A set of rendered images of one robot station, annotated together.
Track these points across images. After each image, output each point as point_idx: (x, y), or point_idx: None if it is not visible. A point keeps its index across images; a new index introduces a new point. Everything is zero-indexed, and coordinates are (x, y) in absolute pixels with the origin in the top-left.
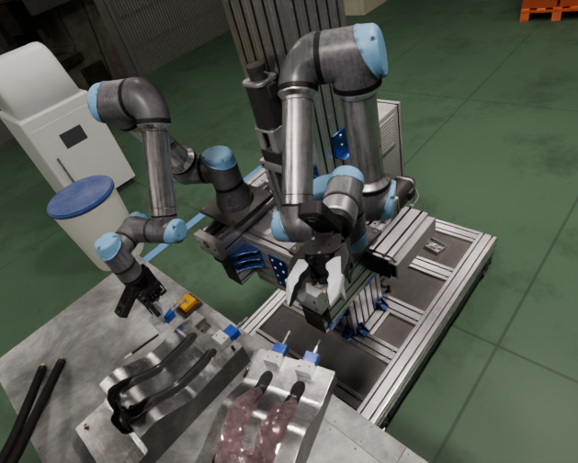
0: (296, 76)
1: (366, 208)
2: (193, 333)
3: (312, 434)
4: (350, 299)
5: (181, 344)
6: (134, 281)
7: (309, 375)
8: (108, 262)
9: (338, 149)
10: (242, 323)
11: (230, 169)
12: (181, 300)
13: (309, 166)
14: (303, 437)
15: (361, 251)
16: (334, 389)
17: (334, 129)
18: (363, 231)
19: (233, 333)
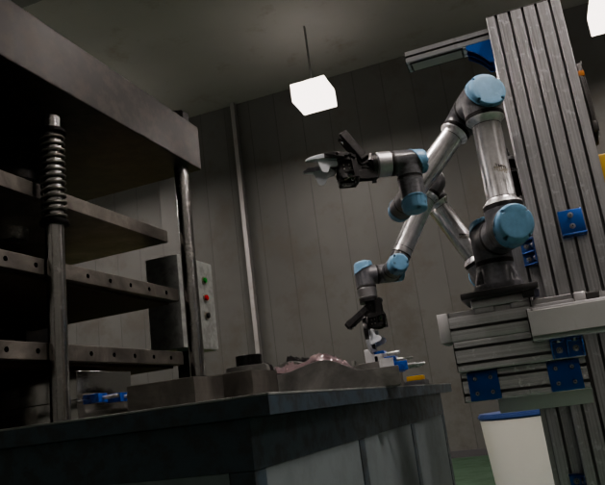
0: (446, 118)
1: (487, 225)
2: None
3: (337, 380)
4: (494, 364)
5: None
6: (364, 298)
7: (381, 361)
8: (355, 275)
9: (566, 228)
10: (403, 357)
11: None
12: (396, 350)
13: None
14: (322, 362)
15: (497, 288)
16: (390, 384)
17: (563, 206)
18: (410, 189)
19: (390, 356)
